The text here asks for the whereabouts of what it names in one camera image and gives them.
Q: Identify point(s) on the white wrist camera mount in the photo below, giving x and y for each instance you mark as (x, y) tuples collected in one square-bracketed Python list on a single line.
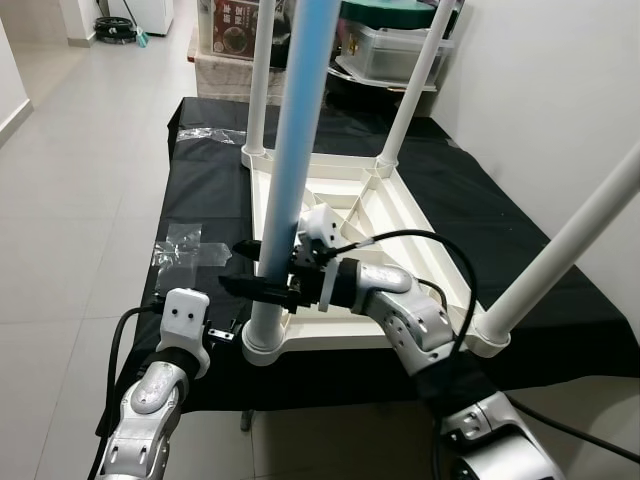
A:
[(185, 310), (320, 225)]

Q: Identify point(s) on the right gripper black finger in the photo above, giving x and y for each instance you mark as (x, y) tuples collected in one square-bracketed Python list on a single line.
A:
[(248, 249), (255, 290)]

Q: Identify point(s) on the black metal folding table frame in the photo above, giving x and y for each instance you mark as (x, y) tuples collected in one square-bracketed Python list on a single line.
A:
[(247, 418)]

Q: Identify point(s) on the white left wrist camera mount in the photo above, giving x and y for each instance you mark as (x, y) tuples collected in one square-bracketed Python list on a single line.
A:
[(185, 310)]

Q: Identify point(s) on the beige patterned cloth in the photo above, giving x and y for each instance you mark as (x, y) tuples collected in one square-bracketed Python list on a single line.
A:
[(225, 78)]

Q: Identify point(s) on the black tablecloth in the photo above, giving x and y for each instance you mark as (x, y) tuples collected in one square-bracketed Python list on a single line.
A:
[(200, 200)]

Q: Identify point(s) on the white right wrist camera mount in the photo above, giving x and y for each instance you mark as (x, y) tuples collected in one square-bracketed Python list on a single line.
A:
[(320, 225)]

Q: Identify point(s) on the clear lidded plastic container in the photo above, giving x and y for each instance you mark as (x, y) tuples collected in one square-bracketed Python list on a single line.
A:
[(385, 55)]

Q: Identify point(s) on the clear plastic bag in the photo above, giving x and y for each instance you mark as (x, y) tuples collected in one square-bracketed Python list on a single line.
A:
[(210, 135)]

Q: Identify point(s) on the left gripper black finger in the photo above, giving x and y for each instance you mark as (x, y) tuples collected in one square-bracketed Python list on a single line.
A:
[(237, 328)]

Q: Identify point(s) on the white plastic table top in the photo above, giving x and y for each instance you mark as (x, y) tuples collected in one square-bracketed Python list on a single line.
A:
[(400, 215)]

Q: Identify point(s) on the crumpled clear tape piece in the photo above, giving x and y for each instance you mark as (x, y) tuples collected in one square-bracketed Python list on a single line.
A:
[(180, 245)]

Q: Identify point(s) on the mop with teal head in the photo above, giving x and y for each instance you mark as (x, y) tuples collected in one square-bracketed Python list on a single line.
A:
[(143, 42)]

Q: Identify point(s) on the shiny black plastic bag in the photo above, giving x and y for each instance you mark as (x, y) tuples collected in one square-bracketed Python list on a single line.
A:
[(278, 45)]

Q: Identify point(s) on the dark green round lid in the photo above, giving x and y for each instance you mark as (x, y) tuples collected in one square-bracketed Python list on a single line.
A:
[(390, 12)]

